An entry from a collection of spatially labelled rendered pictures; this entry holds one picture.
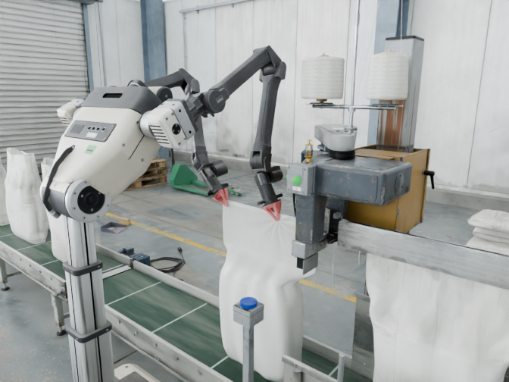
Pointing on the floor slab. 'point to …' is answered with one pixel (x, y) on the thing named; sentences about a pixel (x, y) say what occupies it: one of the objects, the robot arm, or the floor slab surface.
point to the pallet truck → (182, 180)
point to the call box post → (248, 355)
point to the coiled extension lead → (170, 267)
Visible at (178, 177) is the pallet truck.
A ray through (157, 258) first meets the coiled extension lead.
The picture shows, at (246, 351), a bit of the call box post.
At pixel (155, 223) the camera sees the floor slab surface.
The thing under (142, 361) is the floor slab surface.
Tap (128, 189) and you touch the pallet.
